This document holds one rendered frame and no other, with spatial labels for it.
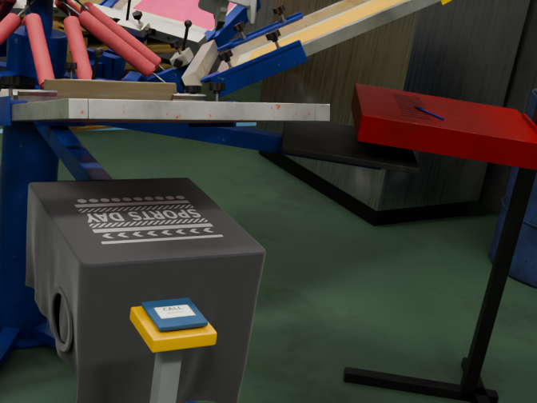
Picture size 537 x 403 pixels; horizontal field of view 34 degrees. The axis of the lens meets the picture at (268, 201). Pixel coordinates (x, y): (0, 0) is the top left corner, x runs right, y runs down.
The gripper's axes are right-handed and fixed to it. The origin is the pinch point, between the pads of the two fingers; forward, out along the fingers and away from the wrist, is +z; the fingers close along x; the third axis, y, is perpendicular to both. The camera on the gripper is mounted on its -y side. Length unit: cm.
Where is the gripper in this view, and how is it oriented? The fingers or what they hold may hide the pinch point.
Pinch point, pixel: (236, 29)
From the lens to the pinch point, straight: 168.6
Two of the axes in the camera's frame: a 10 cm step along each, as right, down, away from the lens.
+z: -0.2, 10.0, 1.0
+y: -8.8, 0.3, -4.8
